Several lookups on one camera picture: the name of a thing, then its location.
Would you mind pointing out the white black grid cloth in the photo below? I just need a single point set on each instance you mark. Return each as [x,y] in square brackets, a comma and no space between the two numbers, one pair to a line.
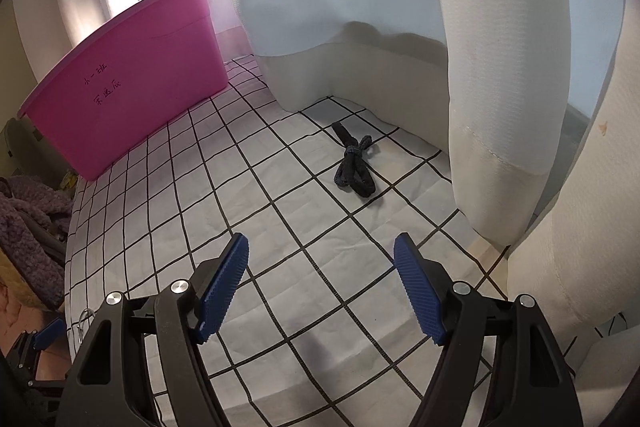
[300,227]

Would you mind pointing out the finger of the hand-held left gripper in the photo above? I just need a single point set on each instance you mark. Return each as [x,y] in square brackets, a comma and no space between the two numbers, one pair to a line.
[50,334]

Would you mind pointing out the pink plastic bin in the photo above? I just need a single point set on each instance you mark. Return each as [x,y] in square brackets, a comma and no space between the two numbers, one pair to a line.
[140,82]

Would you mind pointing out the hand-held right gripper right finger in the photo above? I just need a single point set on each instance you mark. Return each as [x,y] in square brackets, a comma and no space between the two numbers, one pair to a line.
[417,292]

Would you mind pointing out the purple fleece garment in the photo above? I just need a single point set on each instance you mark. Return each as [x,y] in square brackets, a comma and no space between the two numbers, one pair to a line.
[30,232]

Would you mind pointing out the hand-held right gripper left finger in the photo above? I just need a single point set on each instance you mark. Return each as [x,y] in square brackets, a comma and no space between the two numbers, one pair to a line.
[222,292]

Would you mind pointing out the white curtain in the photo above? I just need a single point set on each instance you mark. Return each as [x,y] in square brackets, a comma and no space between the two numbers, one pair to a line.
[500,57]

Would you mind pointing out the olive green object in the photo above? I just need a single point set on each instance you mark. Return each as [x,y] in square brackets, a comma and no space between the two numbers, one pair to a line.
[20,147]

